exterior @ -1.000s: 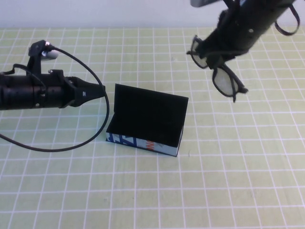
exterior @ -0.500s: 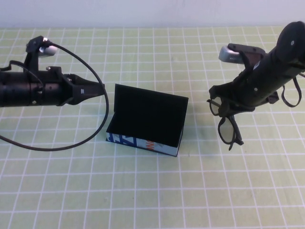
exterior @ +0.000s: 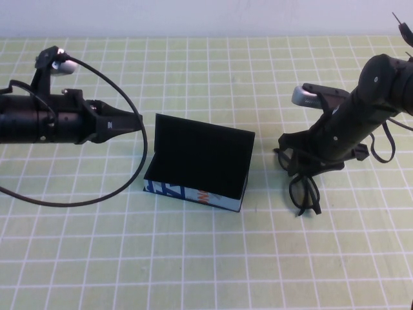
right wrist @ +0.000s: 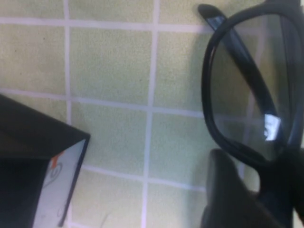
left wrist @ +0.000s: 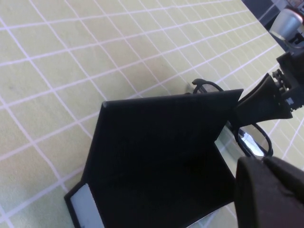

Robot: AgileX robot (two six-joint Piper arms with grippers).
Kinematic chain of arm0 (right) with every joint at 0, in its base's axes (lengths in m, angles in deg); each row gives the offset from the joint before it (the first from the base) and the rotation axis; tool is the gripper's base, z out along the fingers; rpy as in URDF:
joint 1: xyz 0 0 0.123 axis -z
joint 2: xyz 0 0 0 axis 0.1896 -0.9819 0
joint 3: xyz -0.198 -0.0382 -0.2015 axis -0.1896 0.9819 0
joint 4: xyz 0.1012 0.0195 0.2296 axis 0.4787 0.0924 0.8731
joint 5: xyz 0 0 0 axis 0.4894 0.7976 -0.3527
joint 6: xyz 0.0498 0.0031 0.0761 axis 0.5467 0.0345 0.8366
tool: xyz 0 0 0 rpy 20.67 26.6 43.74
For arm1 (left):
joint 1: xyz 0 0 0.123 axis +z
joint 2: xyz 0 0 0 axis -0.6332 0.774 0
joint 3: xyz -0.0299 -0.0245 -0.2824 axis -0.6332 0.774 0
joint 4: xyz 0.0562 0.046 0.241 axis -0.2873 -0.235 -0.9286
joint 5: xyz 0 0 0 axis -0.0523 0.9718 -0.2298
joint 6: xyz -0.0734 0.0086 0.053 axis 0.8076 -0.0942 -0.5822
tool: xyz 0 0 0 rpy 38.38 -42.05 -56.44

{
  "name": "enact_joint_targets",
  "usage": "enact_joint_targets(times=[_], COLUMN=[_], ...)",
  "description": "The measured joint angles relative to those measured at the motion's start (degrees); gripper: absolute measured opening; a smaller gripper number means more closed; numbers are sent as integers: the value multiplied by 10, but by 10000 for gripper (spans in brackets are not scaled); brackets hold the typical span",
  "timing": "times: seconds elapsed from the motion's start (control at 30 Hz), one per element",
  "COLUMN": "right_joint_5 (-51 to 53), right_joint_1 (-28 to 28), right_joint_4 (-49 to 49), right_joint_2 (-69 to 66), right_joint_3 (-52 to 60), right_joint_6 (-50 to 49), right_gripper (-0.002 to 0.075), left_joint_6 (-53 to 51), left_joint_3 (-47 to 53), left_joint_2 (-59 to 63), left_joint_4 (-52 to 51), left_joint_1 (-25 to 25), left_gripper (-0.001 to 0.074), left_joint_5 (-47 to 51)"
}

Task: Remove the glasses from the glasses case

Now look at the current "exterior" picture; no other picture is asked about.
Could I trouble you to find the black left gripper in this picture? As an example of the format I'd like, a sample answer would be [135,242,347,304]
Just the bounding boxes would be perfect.
[32,89,145,145]

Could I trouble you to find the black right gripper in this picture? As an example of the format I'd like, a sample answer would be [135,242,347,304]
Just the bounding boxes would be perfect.
[279,92,388,177]

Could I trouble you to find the black frame glasses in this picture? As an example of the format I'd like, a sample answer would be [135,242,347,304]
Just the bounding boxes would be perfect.
[273,147,323,218]

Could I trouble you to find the black glasses case printed side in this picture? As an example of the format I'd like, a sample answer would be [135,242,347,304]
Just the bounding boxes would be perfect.
[143,112,256,213]

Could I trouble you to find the green white-grid tablecloth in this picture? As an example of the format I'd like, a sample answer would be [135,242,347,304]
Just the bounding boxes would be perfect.
[0,36,413,310]

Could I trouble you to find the black left camera cable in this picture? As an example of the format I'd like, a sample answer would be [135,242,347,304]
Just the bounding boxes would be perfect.
[0,56,149,207]

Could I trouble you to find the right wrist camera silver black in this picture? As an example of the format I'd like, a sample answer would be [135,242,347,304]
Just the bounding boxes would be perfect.
[291,83,352,110]

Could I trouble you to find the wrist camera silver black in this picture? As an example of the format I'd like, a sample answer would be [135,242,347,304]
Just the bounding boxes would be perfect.
[291,83,352,110]
[34,46,79,78]

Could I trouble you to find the thin black gripper wire loop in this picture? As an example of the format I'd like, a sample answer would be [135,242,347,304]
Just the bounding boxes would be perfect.
[368,121,397,165]

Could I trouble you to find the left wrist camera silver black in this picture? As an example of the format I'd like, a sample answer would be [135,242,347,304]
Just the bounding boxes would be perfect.
[34,46,79,78]

